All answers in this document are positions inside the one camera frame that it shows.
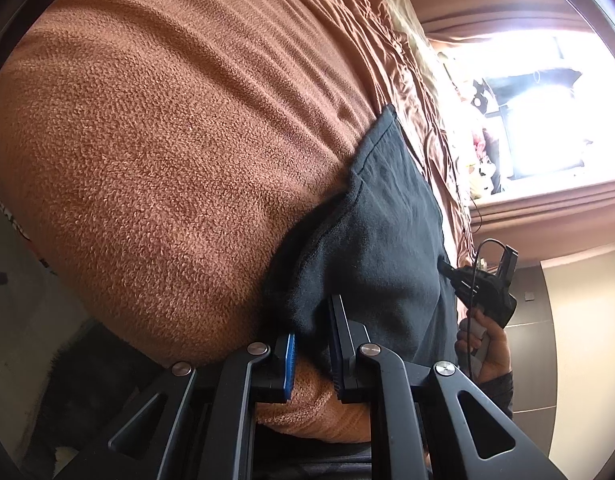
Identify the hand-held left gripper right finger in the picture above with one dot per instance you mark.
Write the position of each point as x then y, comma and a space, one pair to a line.
337, 350

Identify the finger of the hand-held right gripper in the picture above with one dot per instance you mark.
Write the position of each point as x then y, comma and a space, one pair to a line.
450, 272

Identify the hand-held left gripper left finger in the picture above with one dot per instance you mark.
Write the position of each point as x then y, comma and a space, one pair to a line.
289, 367

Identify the black bear print T-shirt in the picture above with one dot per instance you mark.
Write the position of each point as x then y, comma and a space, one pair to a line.
387, 240

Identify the person's right forearm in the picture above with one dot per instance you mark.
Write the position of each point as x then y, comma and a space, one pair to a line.
502, 397

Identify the person's right hand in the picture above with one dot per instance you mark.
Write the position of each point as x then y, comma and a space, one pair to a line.
497, 355

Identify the grey wardrobe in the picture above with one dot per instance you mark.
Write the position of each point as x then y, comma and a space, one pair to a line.
577, 320

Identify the pile of plush toys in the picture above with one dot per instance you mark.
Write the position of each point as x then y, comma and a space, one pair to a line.
480, 160

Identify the black framed window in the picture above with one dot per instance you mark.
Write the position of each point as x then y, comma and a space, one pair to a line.
537, 130

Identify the grey shaggy rug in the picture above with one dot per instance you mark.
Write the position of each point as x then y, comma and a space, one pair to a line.
87, 385

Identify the beige bed sheet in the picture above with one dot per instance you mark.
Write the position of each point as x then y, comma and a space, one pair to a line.
412, 25

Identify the orange fleece blanket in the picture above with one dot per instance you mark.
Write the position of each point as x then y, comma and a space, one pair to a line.
162, 135

